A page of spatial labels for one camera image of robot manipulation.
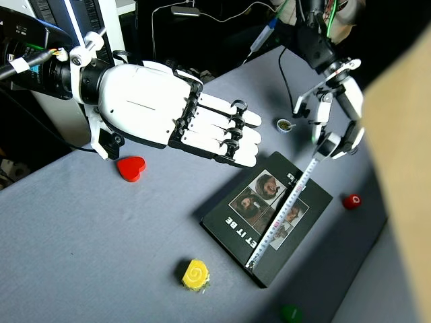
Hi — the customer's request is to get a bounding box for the green cylinder block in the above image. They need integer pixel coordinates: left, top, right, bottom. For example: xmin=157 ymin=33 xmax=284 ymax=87
xmin=279 ymin=303 xmax=306 ymax=323

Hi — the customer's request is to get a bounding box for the yellow swirl cake toy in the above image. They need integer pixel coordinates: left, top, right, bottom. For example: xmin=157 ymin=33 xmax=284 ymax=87
xmin=180 ymin=258 xmax=211 ymax=293

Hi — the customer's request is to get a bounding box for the grey power adapter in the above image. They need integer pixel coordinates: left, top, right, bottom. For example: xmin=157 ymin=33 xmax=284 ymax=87
xmin=170 ymin=5 xmax=201 ymax=17

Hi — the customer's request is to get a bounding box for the grey tape measure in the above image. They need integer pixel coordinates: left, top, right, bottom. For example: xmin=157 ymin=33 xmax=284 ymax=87
xmin=244 ymin=132 xmax=348 ymax=270

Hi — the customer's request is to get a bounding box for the black Beatles book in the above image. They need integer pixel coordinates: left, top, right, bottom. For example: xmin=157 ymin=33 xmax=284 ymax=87
xmin=200 ymin=151 xmax=334 ymax=289

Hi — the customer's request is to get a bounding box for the grey table cloth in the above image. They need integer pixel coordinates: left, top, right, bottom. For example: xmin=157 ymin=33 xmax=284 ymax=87
xmin=0 ymin=45 xmax=391 ymax=323

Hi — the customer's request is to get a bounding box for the white cable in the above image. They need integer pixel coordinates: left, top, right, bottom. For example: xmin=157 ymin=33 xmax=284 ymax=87
xmin=150 ymin=0 xmax=280 ymax=65

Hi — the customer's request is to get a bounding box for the small bowl with spoon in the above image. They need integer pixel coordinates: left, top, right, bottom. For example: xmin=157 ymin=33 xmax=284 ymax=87
xmin=276 ymin=117 xmax=297 ymax=134

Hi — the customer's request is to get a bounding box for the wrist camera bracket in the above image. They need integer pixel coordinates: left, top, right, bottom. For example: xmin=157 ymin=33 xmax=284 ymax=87
xmin=292 ymin=79 xmax=337 ymax=119
xmin=84 ymin=104 xmax=126 ymax=162

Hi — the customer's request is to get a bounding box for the red cylinder block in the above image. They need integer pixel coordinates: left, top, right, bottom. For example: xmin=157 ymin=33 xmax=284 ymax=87
xmin=342 ymin=193 xmax=363 ymax=211

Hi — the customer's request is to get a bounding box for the beige wooden board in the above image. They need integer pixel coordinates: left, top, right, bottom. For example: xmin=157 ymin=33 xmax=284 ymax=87
xmin=362 ymin=23 xmax=431 ymax=323

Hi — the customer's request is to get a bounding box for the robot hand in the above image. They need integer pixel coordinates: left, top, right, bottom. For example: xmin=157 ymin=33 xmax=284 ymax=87
xmin=309 ymin=74 xmax=367 ymax=161
xmin=98 ymin=59 xmax=263 ymax=169

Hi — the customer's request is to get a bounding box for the red heart block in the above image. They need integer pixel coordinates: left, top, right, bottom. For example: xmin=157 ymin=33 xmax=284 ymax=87
xmin=117 ymin=155 xmax=147 ymax=183

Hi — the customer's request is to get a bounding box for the white USB dongle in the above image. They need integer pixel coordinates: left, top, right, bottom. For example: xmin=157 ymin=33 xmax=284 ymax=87
xmin=249 ymin=17 xmax=279 ymax=54

